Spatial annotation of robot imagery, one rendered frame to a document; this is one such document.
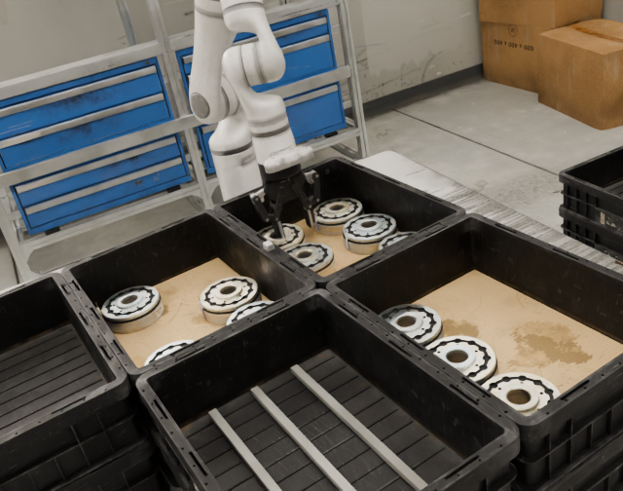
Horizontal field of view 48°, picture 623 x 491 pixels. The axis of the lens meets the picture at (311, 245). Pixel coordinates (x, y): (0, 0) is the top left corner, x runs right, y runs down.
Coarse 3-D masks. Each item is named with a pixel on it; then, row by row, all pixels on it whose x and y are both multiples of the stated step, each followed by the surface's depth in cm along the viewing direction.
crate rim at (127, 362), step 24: (192, 216) 132; (216, 216) 130; (144, 240) 128; (72, 264) 123; (288, 264) 110; (72, 288) 116; (312, 288) 103; (96, 312) 108; (264, 312) 100; (216, 336) 96; (120, 360) 95
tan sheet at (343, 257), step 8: (296, 224) 144; (304, 224) 143; (304, 232) 140; (312, 232) 140; (400, 232) 133; (312, 240) 137; (320, 240) 136; (328, 240) 136; (336, 240) 135; (336, 248) 132; (344, 248) 132; (336, 256) 130; (344, 256) 129; (352, 256) 129; (360, 256) 128; (336, 264) 127; (344, 264) 127
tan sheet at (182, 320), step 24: (216, 264) 135; (168, 288) 130; (192, 288) 129; (168, 312) 123; (192, 312) 122; (120, 336) 119; (144, 336) 118; (168, 336) 116; (192, 336) 115; (144, 360) 112
